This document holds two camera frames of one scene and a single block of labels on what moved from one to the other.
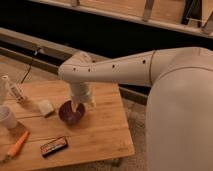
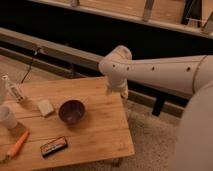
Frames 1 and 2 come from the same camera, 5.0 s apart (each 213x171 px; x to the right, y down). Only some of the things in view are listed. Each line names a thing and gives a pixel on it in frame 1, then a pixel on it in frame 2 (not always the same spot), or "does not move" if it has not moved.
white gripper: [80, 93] to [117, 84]
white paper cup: [8, 118] does not move
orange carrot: [16, 147] does not move
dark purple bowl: [67, 114] does not move
